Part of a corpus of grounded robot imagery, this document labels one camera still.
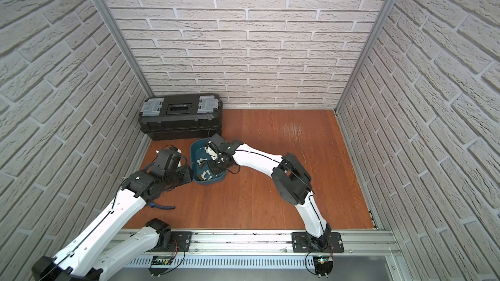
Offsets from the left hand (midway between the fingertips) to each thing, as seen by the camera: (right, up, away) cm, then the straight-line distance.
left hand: (194, 169), depth 77 cm
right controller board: (+50, -34, -8) cm, 61 cm away
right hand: (+7, -1, +10) cm, 12 cm away
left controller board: (-12, -34, -5) cm, 36 cm away
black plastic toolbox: (-20, +22, +15) cm, 33 cm away
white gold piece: (-1, -6, +13) cm, 14 cm away
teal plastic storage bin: (-6, +4, +22) cm, 23 cm away
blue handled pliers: (-15, -17, +4) cm, 23 cm away
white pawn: (-4, 0, +19) cm, 19 cm away
